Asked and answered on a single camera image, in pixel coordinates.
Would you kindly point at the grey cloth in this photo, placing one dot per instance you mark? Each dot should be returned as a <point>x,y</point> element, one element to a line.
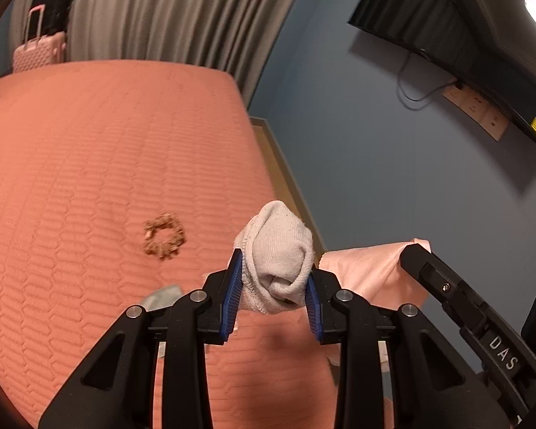
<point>163,297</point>

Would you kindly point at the pink quilted bed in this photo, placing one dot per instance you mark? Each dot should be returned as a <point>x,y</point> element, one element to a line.
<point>94,165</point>

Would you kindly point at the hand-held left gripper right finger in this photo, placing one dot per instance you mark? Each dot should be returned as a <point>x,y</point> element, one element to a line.
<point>312,310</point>

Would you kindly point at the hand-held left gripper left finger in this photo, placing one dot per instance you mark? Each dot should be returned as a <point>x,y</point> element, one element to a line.
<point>232,297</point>

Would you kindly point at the beige wall socket panel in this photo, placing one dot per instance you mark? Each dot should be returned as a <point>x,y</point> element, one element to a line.
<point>473,107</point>

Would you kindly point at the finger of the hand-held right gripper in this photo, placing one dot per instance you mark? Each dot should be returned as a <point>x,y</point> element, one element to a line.
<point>446,288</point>

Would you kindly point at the off-white sock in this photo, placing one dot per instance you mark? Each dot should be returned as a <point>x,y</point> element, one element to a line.
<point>277,254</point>

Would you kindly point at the grey curtain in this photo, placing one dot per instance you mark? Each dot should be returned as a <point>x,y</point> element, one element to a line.
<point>183,13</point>

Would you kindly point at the pink hard-shell suitcase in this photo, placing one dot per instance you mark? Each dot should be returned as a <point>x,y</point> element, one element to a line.
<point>40,53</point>

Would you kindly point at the black hard-shell suitcase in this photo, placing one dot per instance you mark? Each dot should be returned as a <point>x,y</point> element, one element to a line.
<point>56,2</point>

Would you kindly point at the black wall television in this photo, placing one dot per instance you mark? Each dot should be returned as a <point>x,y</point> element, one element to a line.
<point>464,27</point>

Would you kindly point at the peach pink cloth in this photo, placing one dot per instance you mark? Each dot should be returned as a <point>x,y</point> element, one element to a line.
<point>375,272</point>

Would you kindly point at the tan satin scrunchie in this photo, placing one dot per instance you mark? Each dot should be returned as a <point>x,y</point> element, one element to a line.
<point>163,242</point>

